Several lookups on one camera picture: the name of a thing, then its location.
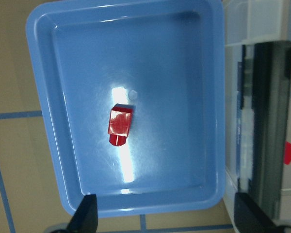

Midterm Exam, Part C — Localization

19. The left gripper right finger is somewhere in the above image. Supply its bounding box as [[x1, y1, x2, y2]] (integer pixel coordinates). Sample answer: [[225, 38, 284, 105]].
[[234, 192, 291, 233]]

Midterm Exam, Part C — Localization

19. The black box latch handle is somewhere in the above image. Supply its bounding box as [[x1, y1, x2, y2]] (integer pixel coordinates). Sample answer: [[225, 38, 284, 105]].
[[242, 40, 291, 219]]

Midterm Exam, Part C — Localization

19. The clear plastic storage box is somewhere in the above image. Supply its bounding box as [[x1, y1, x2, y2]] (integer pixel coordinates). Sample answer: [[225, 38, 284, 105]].
[[223, 0, 291, 233]]

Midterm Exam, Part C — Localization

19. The blue plastic tray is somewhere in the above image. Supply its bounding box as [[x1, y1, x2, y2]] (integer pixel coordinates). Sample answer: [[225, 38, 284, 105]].
[[26, 0, 225, 217]]

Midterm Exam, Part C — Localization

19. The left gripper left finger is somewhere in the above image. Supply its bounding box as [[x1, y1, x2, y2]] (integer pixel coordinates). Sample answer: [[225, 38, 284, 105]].
[[66, 194, 98, 233]]

